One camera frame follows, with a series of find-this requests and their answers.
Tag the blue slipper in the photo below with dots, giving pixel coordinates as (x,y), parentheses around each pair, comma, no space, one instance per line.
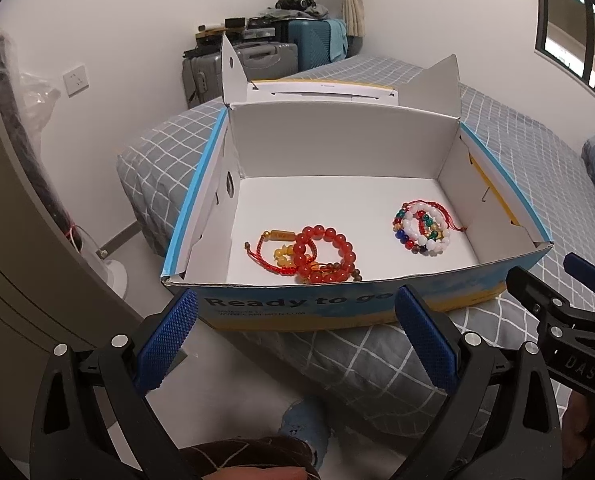
(302,422)

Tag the white cardboard box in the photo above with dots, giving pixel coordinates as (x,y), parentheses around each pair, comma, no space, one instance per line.
(327,140)

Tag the clear plastic bag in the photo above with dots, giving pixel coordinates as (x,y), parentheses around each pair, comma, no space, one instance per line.
(32,95)

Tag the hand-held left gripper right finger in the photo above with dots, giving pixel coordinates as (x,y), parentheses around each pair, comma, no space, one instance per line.
(425,340)

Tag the white fan base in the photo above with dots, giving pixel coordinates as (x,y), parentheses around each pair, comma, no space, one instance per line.
(113,277)

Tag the dark grey suitcase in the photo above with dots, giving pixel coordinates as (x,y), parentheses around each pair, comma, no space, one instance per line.
(202,77)

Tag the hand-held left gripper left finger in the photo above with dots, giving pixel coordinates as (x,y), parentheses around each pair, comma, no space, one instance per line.
(170,340)

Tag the beige curtain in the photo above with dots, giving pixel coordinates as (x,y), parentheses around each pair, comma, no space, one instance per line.
(352,10)

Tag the person's right hand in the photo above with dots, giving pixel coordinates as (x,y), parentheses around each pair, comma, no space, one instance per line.
(585,420)

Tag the teal suitcase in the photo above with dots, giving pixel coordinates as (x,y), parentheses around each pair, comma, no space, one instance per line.
(310,42)

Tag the dark framed window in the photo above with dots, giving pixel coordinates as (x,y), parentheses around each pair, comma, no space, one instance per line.
(577,25)

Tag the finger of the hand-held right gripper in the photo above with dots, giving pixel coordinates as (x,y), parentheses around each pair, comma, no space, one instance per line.
(525,282)
(585,267)

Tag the light grey suitcase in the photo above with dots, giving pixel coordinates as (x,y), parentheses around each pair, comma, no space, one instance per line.
(267,60)

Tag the grey checked bed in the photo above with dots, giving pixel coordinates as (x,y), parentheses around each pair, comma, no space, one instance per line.
(167,160)

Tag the white wall socket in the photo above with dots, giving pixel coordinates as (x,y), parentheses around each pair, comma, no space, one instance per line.
(75,80)

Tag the pile of dark bags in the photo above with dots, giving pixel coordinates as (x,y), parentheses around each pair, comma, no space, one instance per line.
(297,6)

